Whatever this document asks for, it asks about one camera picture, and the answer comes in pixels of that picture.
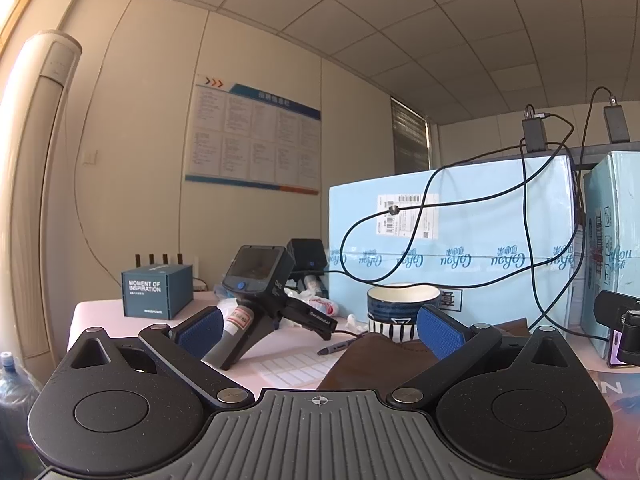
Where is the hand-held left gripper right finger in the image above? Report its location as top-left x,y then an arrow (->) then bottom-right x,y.
386,304 -> 572,407

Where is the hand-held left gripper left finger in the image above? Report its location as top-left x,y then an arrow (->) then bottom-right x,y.
65,306 -> 254,409

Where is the smartphone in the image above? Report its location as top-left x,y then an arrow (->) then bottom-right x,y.
606,330 -> 626,368

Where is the striped ceramic bowl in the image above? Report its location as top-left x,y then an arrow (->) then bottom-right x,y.
367,312 -> 423,343

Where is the teal small box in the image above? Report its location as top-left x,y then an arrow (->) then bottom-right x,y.
121,264 -> 194,320

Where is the brown cloth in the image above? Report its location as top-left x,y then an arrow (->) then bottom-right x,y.
316,316 -> 532,392

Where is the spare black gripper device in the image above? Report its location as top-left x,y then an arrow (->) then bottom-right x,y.
202,245 -> 341,372

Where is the printed desk mat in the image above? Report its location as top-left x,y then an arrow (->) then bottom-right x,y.
592,367 -> 640,480

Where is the white label sheet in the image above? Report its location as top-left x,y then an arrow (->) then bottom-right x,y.
254,351 -> 337,389

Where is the black pen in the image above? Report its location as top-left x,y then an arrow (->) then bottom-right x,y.
318,338 -> 359,357

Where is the light blue cardboard box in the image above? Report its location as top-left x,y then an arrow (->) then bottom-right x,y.
580,150 -> 640,356

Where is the light blue box with label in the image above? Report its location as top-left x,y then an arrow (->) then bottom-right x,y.
327,154 -> 586,341

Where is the white plastic bag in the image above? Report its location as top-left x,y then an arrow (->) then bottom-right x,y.
292,275 -> 343,328

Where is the black speaker box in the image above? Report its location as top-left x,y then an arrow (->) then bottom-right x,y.
286,238 -> 328,275

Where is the grey metal shelf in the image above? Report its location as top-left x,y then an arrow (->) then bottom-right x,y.
570,144 -> 640,171

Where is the black power adapter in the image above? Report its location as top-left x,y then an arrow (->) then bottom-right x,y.
602,87 -> 632,146
521,105 -> 549,153

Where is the blue water jug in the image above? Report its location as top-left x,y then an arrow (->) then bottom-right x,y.
0,350 -> 45,416

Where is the grey window blind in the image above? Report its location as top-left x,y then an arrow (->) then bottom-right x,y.
390,96 -> 431,173

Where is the white standing air conditioner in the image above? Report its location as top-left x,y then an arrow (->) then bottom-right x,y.
0,31 -> 83,361

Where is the black cable with clasp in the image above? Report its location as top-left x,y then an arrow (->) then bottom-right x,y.
325,142 -> 531,283

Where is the wall poster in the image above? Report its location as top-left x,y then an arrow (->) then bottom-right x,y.
185,74 -> 322,196

